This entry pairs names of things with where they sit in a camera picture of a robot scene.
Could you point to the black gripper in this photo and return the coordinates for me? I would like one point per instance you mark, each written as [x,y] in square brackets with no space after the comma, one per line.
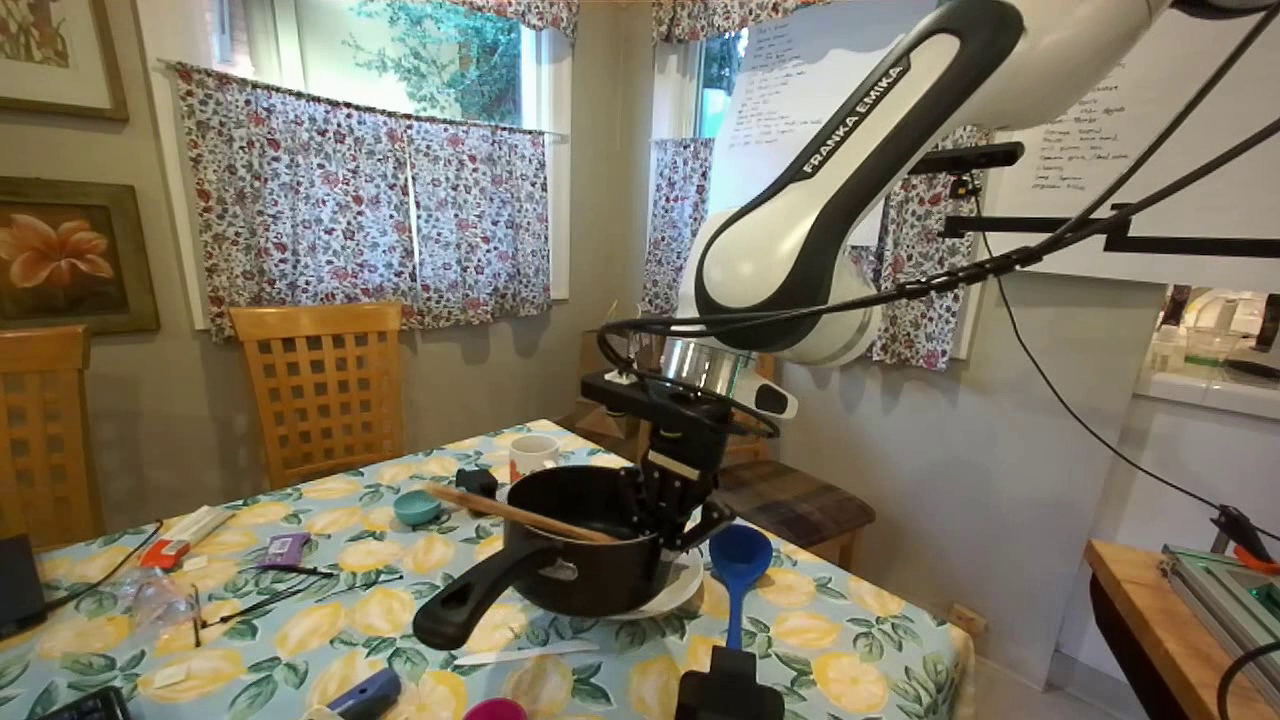
[685,445]

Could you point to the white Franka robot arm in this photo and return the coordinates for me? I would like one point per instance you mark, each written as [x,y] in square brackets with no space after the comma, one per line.
[854,174]

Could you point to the white ceramic plate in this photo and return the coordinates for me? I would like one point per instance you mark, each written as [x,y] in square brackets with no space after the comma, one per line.
[680,588]

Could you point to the white ceramic mug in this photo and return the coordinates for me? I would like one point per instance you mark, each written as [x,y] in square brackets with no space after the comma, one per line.
[535,457]

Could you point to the wooden chair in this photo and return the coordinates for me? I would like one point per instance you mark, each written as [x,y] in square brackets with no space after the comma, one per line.
[320,323]
[801,506]
[45,349]

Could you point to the lemon print tablecloth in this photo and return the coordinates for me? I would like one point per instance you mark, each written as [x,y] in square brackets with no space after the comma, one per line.
[827,641]

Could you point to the white knife blade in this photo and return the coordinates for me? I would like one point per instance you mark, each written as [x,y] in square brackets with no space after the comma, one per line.
[535,653]

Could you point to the small black object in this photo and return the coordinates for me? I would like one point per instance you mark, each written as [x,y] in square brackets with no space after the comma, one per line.
[472,483]

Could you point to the small teal object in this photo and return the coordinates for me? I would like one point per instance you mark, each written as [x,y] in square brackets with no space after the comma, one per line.
[417,510]

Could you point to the pink cup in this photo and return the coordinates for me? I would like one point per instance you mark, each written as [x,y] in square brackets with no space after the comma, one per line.
[498,711]

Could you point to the purple candy wrapper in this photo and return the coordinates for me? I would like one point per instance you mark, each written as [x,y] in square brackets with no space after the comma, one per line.
[282,549]

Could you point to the white handwritten paper sheet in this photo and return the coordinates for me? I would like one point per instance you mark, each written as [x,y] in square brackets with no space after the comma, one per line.
[762,107]

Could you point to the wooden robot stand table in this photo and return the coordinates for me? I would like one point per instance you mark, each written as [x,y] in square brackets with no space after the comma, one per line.
[1147,625]

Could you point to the floral valance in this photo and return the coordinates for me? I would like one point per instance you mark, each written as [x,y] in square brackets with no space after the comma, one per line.
[700,16]
[526,8]

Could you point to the red and white tube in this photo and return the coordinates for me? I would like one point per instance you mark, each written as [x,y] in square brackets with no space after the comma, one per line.
[184,536]

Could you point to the clear plastic wrapper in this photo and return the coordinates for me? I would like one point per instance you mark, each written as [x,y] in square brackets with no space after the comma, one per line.
[158,601]

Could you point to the whiteboard with writing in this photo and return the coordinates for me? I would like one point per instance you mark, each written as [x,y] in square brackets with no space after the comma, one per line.
[1202,174]

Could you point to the framed flower picture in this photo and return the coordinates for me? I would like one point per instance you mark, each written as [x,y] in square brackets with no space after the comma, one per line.
[66,252]

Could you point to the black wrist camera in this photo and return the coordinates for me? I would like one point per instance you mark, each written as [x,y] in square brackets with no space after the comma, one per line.
[624,398]

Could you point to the black camera on boom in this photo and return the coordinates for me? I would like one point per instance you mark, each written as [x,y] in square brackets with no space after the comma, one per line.
[966,157]

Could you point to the aluminium mounting frame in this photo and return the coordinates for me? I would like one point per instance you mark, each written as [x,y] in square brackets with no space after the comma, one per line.
[1225,601]

